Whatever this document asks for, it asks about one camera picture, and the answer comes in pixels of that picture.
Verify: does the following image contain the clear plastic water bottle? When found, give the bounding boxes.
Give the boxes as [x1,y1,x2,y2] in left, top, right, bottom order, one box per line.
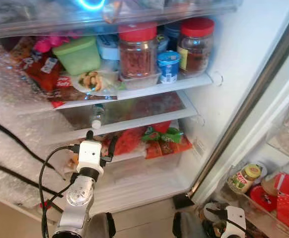
[89,102,106,130]

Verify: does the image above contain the glass fridge shelf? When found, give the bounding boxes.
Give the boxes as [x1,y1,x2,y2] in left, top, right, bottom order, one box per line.
[48,92,201,145]
[15,72,216,111]

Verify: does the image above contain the fridge door with shelves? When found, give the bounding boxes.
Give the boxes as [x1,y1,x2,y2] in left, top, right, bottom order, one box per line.
[188,7,289,238]

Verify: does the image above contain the clear fridge chiller tray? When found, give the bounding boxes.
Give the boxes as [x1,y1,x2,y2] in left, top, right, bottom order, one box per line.
[0,0,243,40]

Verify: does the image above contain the black fridge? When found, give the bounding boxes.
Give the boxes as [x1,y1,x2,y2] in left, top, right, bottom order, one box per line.
[0,0,289,211]

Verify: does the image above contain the red orange packet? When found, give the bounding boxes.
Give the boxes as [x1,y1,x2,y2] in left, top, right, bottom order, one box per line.
[114,126,147,155]

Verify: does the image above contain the robot right leg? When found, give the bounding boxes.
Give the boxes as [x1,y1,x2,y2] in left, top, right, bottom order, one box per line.
[172,210,207,238]

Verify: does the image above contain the clear crisper drawer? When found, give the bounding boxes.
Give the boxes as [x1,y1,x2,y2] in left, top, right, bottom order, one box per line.
[60,146,205,209]

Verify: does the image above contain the green packet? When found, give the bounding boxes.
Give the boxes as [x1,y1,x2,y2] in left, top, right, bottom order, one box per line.
[143,125,184,145]

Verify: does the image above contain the clear bag of nuts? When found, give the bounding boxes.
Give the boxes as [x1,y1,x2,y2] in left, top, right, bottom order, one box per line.
[69,69,121,97]

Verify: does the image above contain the orange printed packet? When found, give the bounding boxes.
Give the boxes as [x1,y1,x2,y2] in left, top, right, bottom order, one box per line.
[144,135,193,160]

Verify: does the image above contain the round red lid tin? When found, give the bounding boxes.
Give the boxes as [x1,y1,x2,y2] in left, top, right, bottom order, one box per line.
[248,184,279,213]

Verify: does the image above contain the flat red packet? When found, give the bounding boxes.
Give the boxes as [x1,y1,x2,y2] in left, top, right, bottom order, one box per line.
[46,74,119,109]

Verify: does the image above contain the clear plastic tub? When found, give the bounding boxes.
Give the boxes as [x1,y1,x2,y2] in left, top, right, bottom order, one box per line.
[119,69,162,91]

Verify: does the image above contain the clear bubble wrap sheet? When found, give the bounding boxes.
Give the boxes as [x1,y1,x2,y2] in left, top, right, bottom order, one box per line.
[0,40,80,209]

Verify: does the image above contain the red capped white bottle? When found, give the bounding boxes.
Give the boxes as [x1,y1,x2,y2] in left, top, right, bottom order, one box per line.
[37,200,52,210]

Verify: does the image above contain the green plastic container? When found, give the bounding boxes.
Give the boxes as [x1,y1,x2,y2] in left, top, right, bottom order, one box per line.
[52,35,102,76]

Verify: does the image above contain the red snack packet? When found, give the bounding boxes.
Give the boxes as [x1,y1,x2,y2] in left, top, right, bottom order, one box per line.
[20,49,62,94]

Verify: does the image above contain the white blue tub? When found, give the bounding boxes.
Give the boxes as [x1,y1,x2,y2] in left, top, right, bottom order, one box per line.
[95,34,121,61]

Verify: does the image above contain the red lid jar chili flakes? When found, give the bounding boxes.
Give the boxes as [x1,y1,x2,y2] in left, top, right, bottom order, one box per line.
[117,22,158,80]

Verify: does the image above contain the blue white yogurt cup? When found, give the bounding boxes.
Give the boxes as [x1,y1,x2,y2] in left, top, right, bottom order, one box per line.
[156,50,181,84]

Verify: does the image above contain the pink packet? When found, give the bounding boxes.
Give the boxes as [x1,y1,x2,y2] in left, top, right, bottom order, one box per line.
[32,33,72,54]

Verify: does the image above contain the orange snack packet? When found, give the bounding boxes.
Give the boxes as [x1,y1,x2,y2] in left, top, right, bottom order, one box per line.
[5,36,38,65]

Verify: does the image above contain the blue can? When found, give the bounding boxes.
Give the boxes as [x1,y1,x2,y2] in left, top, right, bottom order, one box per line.
[162,22,181,52]

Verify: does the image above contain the red lid jar yellow label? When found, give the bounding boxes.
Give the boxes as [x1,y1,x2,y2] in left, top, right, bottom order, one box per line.
[177,17,216,77]

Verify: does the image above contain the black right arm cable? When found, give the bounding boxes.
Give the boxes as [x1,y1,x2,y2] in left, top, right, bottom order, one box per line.
[206,207,247,236]

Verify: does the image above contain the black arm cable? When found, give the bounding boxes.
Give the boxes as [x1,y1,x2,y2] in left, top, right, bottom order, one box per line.
[206,207,247,236]
[37,144,81,238]

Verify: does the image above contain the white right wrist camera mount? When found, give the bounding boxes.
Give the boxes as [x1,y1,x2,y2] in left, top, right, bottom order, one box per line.
[226,205,247,238]

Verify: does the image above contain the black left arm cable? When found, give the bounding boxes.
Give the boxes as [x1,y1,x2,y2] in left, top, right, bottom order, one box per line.
[37,144,81,238]

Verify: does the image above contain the black fridge cable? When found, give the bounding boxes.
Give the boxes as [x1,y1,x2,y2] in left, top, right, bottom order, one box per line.
[0,116,67,178]
[0,158,62,198]

